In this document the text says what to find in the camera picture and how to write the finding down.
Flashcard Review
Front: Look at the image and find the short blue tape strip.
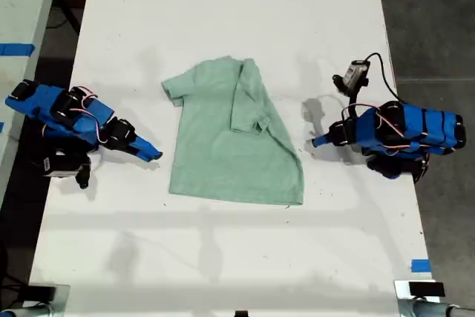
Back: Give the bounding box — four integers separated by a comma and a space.
410, 258, 432, 273

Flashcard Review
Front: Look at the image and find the short black camera stalk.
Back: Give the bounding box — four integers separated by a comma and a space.
75, 163, 93, 190
332, 74, 364, 120

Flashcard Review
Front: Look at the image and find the black camera box white label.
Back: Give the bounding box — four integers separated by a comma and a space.
42, 150, 92, 179
342, 59, 371, 92

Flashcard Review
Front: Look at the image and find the grey metal pipe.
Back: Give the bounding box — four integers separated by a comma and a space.
0, 302, 56, 317
410, 299, 475, 317

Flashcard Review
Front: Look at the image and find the pale green T-shirt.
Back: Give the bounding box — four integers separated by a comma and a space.
160, 55, 306, 206

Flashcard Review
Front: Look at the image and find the long blue tape strip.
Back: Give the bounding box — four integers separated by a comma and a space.
0, 42, 36, 58

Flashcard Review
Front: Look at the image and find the black camera cable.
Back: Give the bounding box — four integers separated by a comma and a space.
364, 52, 405, 104

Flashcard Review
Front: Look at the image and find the silver metal bracket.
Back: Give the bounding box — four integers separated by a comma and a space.
33, 284, 71, 313
393, 279, 447, 317

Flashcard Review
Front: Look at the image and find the small black box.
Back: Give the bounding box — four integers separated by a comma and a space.
408, 281, 445, 298
27, 285, 56, 301

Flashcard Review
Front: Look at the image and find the white side table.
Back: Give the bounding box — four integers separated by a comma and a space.
0, 0, 64, 201

